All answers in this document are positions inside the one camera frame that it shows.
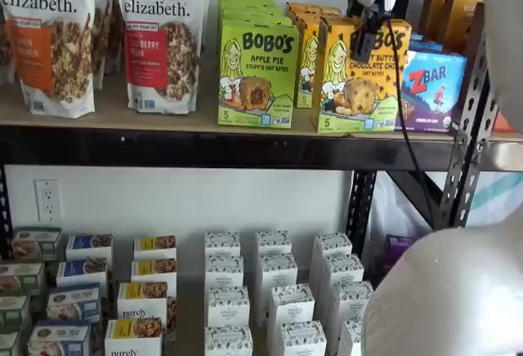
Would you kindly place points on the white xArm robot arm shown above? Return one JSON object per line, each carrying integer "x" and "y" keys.
{"x": 429, "y": 290}

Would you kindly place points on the blue Zbar snack box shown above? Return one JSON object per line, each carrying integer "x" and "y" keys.
{"x": 425, "y": 43}
{"x": 433, "y": 94}

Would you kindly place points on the black metal shelf beam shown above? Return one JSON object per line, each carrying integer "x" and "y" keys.
{"x": 204, "y": 148}

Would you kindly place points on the green granola box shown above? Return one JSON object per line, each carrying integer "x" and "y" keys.
{"x": 8, "y": 345}
{"x": 22, "y": 278}
{"x": 37, "y": 241}
{"x": 14, "y": 313}

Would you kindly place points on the red label granola bag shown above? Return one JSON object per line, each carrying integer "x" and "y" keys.
{"x": 163, "y": 66}

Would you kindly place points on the orange label granola bag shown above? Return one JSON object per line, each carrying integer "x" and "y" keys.
{"x": 61, "y": 66}

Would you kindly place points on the yellow granola box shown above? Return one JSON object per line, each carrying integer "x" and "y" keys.
{"x": 132, "y": 337}
{"x": 153, "y": 270}
{"x": 155, "y": 246}
{"x": 141, "y": 303}

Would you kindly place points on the orange Bobo's oat bites box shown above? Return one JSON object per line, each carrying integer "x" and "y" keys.
{"x": 314, "y": 14}
{"x": 306, "y": 66}
{"x": 306, "y": 5}
{"x": 347, "y": 99}

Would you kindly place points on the large orange cereal box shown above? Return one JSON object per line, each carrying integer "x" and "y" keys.
{"x": 431, "y": 13}
{"x": 461, "y": 21}

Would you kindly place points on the purple snack box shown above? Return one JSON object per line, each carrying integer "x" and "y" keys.
{"x": 398, "y": 246}

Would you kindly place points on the black metal shelf unit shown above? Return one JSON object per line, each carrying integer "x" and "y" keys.
{"x": 106, "y": 111}

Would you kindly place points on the blue granola box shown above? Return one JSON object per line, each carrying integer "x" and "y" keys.
{"x": 81, "y": 270}
{"x": 59, "y": 339}
{"x": 73, "y": 303}
{"x": 88, "y": 246}

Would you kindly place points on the white granola bag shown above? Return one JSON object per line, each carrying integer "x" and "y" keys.
{"x": 100, "y": 45}

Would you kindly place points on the white wall power outlet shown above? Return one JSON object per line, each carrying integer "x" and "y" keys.
{"x": 48, "y": 201}

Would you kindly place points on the white floral print box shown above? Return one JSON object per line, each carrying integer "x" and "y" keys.
{"x": 342, "y": 270}
{"x": 224, "y": 270}
{"x": 222, "y": 243}
{"x": 302, "y": 339}
{"x": 291, "y": 305}
{"x": 351, "y": 339}
{"x": 333, "y": 246}
{"x": 278, "y": 270}
{"x": 274, "y": 243}
{"x": 351, "y": 301}
{"x": 228, "y": 341}
{"x": 229, "y": 307}

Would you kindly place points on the perforated metal rack post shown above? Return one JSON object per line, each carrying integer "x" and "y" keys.
{"x": 361, "y": 201}
{"x": 4, "y": 217}
{"x": 466, "y": 176}

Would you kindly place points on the black metal rack brace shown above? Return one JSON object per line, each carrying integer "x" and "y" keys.
{"x": 412, "y": 197}

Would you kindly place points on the white plastic sheet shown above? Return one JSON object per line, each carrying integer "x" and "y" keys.
{"x": 392, "y": 209}

